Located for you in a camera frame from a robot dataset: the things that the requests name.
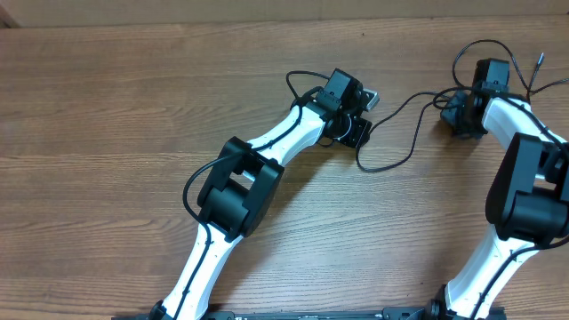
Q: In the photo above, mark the brown cardboard panel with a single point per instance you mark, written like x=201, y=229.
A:
x=79, y=13

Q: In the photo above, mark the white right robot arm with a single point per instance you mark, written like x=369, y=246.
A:
x=527, y=204

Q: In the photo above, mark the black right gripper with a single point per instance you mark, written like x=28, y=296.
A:
x=446, y=116

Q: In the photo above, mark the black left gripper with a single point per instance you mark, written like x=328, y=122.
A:
x=359, y=134

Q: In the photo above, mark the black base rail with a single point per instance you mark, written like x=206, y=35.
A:
x=391, y=313

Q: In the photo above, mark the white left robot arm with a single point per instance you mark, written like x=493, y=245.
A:
x=230, y=196

